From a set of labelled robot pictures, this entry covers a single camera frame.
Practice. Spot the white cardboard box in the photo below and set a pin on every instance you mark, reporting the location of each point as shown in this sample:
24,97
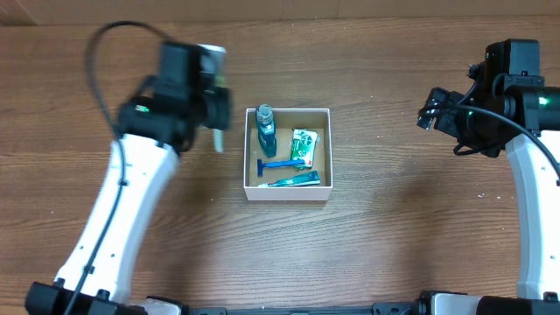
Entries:
288,119

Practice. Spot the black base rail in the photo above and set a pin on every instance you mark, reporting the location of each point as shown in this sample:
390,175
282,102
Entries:
297,311

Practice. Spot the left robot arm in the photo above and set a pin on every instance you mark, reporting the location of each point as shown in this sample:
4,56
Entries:
155,126

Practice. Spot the green white toothbrush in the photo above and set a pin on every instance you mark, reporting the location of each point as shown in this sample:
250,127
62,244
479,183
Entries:
218,135

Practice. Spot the teal mouthwash bottle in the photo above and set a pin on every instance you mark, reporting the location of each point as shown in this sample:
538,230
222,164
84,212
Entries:
266,130

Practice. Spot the green white soap packet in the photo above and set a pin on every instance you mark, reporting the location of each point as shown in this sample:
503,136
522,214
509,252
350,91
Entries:
303,147

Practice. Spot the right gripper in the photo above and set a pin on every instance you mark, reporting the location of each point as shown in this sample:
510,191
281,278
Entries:
449,124

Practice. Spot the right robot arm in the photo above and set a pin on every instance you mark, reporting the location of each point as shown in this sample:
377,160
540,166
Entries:
534,163

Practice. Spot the teal toothpaste tube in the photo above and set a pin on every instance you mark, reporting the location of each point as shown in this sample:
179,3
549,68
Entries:
305,179

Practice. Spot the blue disposable razor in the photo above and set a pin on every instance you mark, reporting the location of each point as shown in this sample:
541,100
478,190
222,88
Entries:
278,164

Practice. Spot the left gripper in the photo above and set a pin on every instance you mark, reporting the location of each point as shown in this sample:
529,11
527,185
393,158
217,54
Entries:
223,117

